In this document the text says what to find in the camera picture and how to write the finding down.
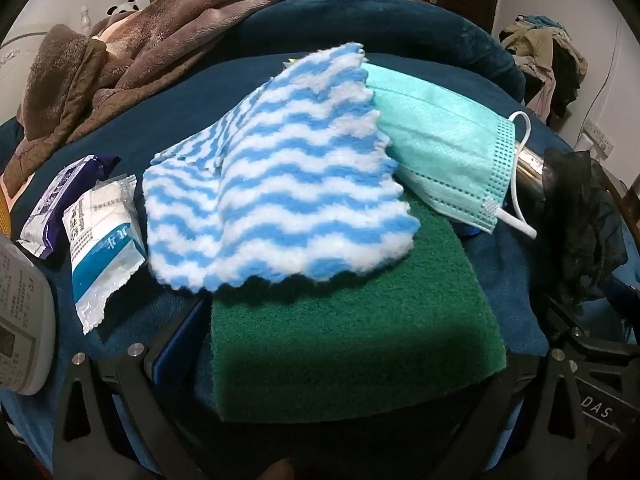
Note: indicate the blue white gauze packet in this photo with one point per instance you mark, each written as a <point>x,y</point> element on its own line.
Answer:
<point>100,260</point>

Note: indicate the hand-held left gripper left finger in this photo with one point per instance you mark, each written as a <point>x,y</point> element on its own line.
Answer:
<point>175,342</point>

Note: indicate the white tissue roll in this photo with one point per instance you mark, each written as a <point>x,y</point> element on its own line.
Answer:
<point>25,310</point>

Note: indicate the pink bed sheet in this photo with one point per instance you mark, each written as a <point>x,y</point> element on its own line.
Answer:
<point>4,205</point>

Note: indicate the blue white striped cloth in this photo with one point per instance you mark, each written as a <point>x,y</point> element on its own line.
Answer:
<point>280,185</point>

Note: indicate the teal face mask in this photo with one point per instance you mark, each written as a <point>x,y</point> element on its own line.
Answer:
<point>440,150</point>

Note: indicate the pile of clothes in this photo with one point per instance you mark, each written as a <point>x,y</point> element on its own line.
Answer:
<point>545,60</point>

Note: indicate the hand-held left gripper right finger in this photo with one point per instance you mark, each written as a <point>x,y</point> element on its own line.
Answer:
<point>502,395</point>

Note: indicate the dark scrunchie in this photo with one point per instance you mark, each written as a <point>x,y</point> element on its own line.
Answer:
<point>585,230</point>

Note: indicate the purple white packet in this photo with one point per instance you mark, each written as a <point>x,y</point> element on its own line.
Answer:
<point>55,200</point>

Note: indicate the green scouring pad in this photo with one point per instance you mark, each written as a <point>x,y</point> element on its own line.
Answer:
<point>350,340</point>

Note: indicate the dark blue blanket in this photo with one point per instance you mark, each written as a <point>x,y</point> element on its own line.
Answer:
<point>425,35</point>

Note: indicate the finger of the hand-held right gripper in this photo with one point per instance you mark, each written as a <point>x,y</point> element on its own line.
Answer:
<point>600,347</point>

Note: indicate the panda plush toy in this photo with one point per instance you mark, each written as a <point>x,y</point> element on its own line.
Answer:
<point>125,6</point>

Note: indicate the white bed headboard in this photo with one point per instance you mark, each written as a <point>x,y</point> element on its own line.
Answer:
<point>20,45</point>

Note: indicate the brown fleece blanket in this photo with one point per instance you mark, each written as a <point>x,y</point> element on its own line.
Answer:
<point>150,35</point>

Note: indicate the silver metal cylinder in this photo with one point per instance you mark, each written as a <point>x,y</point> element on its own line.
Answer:
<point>530,170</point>

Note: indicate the white wall socket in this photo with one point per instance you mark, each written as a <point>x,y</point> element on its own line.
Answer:
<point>597,141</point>

